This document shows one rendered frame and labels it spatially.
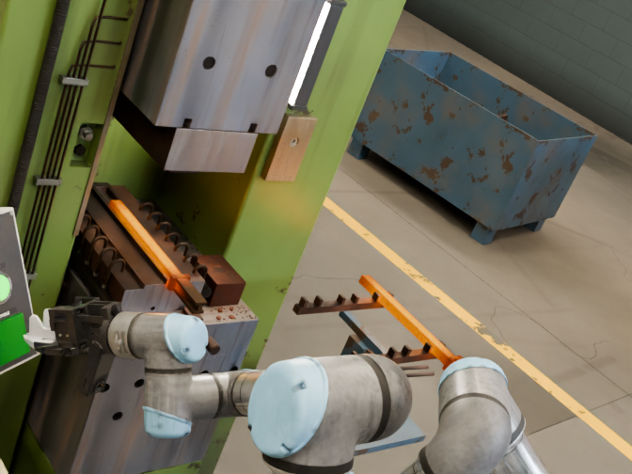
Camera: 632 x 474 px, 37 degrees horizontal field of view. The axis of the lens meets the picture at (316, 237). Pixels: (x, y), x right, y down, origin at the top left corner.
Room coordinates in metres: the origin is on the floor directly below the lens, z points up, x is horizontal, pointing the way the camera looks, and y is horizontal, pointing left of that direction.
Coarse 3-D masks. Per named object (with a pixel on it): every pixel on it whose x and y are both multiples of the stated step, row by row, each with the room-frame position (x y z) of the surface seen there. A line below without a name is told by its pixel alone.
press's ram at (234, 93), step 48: (192, 0) 1.66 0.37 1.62; (240, 0) 1.73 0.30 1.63; (288, 0) 1.81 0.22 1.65; (144, 48) 1.73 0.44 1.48; (192, 48) 1.68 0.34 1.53; (240, 48) 1.75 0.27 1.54; (288, 48) 1.84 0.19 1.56; (144, 96) 1.70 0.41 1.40; (192, 96) 1.70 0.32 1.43; (240, 96) 1.78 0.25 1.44; (288, 96) 1.87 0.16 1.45
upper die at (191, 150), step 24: (120, 96) 1.85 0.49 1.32; (120, 120) 1.83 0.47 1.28; (144, 120) 1.77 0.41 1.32; (144, 144) 1.76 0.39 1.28; (168, 144) 1.70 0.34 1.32; (192, 144) 1.73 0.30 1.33; (216, 144) 1.77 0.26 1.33; (240, 144) 1.81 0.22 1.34; (168, 168) 1.70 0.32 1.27; (192, 168) 1.74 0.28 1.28; (216, 168) 1.78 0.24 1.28; (240, 168) 1.83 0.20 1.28
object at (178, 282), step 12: (120, 204) 1.99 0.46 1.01; (120, 216) 1.95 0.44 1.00; (132, 216) 1.96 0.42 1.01; (132, 228) 1.91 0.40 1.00; (144, 240) 1.88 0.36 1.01; (156, 252) 1.85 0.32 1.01; (168, 264) 1.82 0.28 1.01; (168, 276) 1.78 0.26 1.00; (180, 276) 1.77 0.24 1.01; (168, 288) 1.76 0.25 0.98; (180, 288) 1.76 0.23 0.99; (192, 288) 1.75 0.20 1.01; (192, 300) 1.71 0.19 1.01; (204, 300) 1.73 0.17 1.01; (192, 312) 1.70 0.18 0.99
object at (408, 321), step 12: (372, 288) 2.16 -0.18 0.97; (384, 300) 2.13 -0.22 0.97; (396, 300) 2.14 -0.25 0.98; (396, 312) 2.09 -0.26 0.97; (408, 312) 2.10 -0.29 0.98; (408, 324) 2.06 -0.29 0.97; (420, 324) 2.07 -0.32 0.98; (420, 336) 2.03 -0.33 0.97; (432, 336) 2.03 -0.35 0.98; (444, 348) 2.00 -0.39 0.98; (444, 360) 1.97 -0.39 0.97; (456, 360) 1.95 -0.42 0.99
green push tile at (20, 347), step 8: (8, 320) 1.36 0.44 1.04; (16, 320) 1.38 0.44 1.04; (0, 328) 1.34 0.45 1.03; (8, 328) 1.36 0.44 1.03; (16, 328) 1.37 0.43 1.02; (24, 328) 1.39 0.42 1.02; (0, 336) 1.33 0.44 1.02; (8, 336) 1.35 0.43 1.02; (16, 336) 1.37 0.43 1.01; (0, 344) 1.33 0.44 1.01; (8, 344) 1.34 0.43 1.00; (16, 344) 1.36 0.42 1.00; (24, 344) 1.38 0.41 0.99; (0, 352) 1.32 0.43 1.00; (8, 352) 1.34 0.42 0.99; (16, 352) 1.35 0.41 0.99; (24, 352) 1.37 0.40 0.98; (0, 360) 1.32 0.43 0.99; (8, 360) 1.33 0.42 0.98
